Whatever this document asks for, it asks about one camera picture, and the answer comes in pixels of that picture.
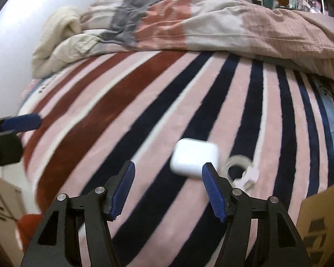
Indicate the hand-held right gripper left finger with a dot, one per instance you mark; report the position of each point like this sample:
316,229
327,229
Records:
124,192

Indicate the striped plush blanket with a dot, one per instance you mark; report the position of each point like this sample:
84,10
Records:
156,103

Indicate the cream fleece blanket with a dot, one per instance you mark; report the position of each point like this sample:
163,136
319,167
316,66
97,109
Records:
58,27

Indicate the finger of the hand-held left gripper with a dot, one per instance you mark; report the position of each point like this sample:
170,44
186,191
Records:
22,122
5,150

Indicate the beige duvet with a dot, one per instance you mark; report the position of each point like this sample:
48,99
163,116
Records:
78,47

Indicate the patchwork quilt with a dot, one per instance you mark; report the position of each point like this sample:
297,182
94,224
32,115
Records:
211,19

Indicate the small white power adapter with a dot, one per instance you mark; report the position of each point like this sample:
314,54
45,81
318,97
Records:
193,155

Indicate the cardboard box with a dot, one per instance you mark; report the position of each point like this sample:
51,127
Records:
323,214

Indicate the beige cabinet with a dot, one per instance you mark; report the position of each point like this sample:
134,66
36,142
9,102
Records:
5,200

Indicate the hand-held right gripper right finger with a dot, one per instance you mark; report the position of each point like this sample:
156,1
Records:
214,194

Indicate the clear tape roll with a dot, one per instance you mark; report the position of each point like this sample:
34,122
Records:
247,179

